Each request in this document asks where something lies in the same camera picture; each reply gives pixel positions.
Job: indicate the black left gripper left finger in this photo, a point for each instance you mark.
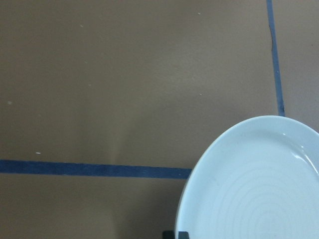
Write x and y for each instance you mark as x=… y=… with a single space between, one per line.
x=168 y=235

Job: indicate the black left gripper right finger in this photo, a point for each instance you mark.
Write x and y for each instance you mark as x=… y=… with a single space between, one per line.
x=183 y=235

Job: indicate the light blue plate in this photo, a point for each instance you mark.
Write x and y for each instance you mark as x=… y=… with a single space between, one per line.
x=258 y=180

